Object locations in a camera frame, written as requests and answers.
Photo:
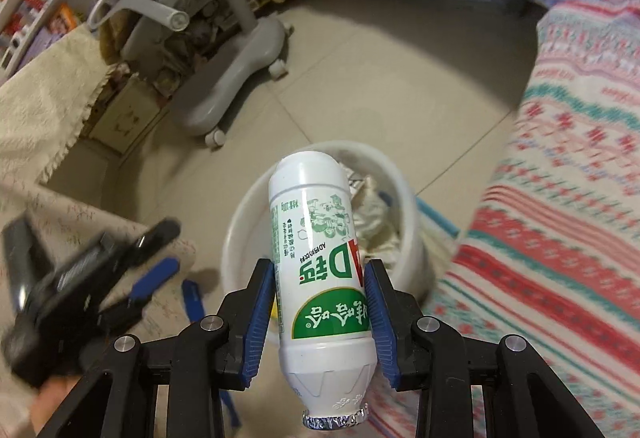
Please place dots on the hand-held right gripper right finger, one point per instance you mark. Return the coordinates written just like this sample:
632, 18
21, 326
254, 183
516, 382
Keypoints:
384, 328

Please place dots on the patterned knit blanket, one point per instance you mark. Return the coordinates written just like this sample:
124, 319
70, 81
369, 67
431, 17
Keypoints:
560, 218

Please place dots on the white crumpled wrapper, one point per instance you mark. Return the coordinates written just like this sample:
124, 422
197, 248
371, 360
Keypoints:
372, 213

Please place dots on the light blue strip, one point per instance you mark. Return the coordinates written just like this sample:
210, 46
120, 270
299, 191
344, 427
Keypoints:
436, 218

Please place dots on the person's left forearm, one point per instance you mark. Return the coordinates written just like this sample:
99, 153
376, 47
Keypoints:
47, 405

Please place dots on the floral beige cloth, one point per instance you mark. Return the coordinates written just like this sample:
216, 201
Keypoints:
60, 213

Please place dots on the grey swivel chair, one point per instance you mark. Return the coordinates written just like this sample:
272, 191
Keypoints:
220, 68

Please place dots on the cardboard box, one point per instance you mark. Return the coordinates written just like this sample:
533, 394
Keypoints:
125, 115

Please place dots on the cream lace cloth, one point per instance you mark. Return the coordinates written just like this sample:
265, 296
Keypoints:
45, 103

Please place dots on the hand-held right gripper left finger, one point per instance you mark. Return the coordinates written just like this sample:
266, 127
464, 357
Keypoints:
256, 328

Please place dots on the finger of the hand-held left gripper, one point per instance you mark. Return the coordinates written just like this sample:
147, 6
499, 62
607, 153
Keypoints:
162, 233
155, 279

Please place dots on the dark blue strip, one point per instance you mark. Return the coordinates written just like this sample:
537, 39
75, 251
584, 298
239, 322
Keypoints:
193, 302

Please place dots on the white bottle with green label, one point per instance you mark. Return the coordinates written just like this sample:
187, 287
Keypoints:
320, 268

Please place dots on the white bin with blue print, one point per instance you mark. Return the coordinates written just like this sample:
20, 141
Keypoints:
407, 253

